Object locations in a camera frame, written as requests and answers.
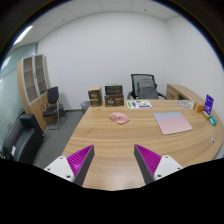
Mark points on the orange small box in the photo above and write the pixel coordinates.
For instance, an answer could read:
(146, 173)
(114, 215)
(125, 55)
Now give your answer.
(198, 108)

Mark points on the grey waste bin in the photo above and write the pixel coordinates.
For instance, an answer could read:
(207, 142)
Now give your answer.
(85, 105)

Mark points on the black leather sofa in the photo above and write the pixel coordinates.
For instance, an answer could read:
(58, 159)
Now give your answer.
(23, 140)

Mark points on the green small packet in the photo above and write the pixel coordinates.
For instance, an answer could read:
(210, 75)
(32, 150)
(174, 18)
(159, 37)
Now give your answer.
(213, 120)

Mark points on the wooden side cabinet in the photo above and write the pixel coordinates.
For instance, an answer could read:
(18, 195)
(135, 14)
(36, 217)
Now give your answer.
(179, 92)

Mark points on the brown box lower middle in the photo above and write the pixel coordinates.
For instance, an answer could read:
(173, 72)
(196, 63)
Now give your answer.
(114, 100)

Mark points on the ceiling light strip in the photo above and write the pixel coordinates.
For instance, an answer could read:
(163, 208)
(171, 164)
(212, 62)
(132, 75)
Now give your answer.
(22, 35)

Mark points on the brown box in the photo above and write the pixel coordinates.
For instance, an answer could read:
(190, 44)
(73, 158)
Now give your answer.
(95, 96)
(114, 100)

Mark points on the wooden glass-door cabinet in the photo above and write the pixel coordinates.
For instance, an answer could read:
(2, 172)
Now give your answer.
(33, 84)

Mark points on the black visitor chair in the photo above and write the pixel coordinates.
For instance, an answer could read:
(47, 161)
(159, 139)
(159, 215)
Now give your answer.
(52, 105)

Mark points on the pink computer mouse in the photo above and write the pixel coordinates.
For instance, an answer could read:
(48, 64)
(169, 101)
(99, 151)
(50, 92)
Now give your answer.
(119, 117)

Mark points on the dark box upper middle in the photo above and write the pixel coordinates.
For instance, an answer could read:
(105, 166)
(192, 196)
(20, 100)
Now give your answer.
(113, 89)

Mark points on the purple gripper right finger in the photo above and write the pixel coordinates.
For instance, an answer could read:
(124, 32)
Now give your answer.
(154, 166)

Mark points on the round white coaster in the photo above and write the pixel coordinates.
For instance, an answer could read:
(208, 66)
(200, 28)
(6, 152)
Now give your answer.
(185, 104)

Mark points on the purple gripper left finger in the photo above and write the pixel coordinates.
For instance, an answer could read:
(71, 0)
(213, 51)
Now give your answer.
(74, 167)

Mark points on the purple standing card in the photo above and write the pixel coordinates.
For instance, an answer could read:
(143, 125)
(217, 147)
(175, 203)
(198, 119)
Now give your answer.
(208, 104)

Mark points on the brown box left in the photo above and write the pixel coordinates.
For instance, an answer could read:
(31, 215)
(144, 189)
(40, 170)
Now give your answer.
(95, 96)

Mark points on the white green leaflet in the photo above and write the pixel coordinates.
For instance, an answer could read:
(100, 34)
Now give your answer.
(136, 104)

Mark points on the pink gradient mouse pad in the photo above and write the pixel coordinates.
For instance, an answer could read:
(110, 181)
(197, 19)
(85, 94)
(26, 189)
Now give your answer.
(172, 122)

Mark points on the black mesh office chair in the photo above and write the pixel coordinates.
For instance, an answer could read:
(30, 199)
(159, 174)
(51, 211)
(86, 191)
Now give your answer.
(144, 87)

